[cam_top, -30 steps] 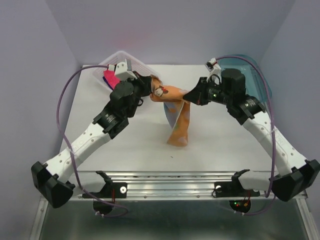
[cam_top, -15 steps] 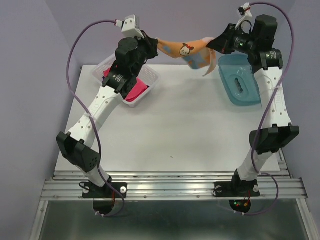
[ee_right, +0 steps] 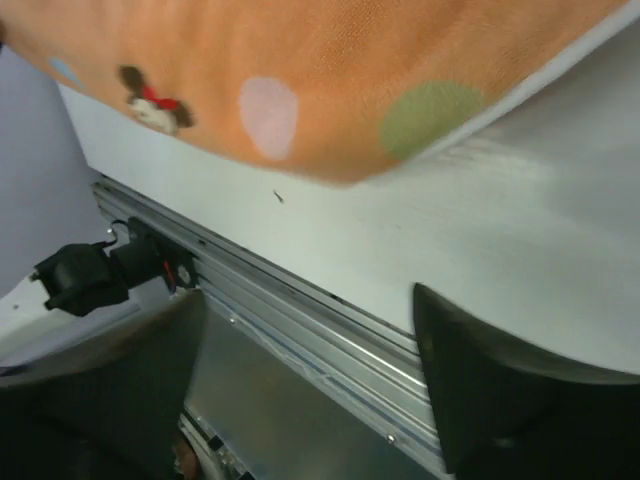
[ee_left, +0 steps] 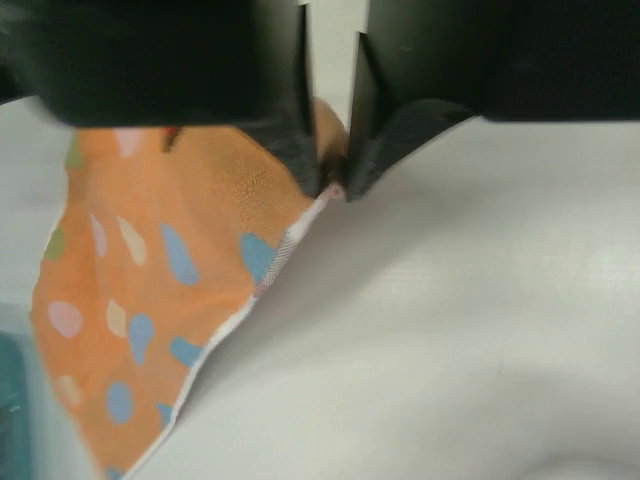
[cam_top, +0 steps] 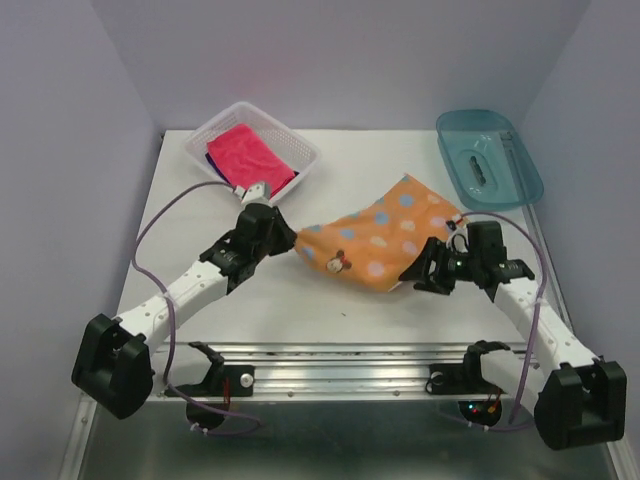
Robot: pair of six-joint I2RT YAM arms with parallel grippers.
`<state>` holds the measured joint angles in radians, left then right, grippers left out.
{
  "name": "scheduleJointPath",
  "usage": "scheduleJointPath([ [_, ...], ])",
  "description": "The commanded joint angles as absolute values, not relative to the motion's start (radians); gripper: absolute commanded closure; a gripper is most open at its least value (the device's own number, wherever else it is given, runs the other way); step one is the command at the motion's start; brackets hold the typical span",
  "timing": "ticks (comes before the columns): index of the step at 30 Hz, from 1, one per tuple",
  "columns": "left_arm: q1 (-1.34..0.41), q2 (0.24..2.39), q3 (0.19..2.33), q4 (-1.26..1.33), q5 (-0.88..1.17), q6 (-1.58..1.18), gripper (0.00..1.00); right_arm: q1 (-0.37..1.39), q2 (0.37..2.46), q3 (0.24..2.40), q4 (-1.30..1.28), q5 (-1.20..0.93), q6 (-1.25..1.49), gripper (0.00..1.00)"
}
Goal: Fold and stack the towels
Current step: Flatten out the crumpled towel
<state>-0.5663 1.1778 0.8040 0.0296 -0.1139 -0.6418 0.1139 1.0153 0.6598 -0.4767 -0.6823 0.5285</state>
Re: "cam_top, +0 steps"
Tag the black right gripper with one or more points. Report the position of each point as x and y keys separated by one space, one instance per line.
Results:
x=433 y=280

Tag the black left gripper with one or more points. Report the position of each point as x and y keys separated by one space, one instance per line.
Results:
x=286 y=233

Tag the orange patterned towel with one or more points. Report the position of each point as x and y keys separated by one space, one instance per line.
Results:
x=374 y=246

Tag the pink towel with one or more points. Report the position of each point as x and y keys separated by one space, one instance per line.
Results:
x=245 y=159

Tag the purple towel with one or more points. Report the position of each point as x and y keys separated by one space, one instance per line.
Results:
x=212 y=164

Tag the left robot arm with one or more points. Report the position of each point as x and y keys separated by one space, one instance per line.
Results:
x=113 y=364

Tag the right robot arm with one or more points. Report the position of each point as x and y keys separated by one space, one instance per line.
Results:
x=575 y=397

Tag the white perforated plastic basket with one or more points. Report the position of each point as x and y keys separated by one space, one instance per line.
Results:
x=297 y=152

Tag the teal translucent plastic tub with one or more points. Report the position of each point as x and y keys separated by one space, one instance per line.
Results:
x=487 y=161

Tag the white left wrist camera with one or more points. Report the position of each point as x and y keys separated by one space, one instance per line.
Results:
x=258 y=193

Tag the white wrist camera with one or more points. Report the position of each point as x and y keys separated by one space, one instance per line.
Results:
x=457 y=226
x=258 y=193

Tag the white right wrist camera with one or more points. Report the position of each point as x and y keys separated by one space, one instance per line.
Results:
x=457 y=226

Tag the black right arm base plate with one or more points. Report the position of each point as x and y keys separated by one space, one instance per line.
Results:
x=456 y=379

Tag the aluminium mounting rail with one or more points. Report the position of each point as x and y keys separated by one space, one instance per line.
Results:
x=310 y=371

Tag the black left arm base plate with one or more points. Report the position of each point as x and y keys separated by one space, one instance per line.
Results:
x=229 y=381

